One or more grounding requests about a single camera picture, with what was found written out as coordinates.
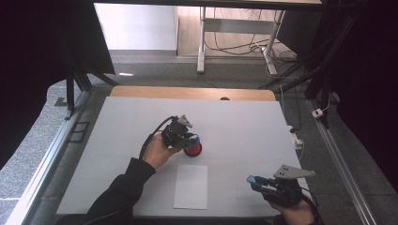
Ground black floor cables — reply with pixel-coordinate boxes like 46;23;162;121
204;7;299;65

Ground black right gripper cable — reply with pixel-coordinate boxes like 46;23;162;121
299;187;322;225

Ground black curtain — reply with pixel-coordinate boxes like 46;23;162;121
308;0;398;191
0;0;116;170

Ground aluminium rail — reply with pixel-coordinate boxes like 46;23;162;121
4;90;93;225
305;98;378;225

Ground white desk frame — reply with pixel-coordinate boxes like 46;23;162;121
196;6;286;77

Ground person's right hand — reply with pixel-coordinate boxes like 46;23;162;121
268;197;315;225

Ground round red ink pad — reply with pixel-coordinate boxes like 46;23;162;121
183;142;203;158

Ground white paper sheet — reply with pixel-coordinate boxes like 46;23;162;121
173;164;208;210

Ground black floor socket frame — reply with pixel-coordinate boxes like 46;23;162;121
68;121;91;144

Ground white table cover sheet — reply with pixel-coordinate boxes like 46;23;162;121
55;96;314;218

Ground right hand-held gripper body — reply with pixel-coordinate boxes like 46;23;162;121
262;164;316;208

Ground blue stamp cap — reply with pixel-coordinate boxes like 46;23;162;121
246;174;261;186

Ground person's left hand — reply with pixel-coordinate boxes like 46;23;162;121
142;133;183;171

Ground black metal stand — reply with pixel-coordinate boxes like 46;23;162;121
259;0;370;129
54;46;120;121

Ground white power strip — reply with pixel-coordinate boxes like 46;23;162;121
286;125;304;150

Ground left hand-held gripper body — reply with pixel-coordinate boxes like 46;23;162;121
161;113;193;149

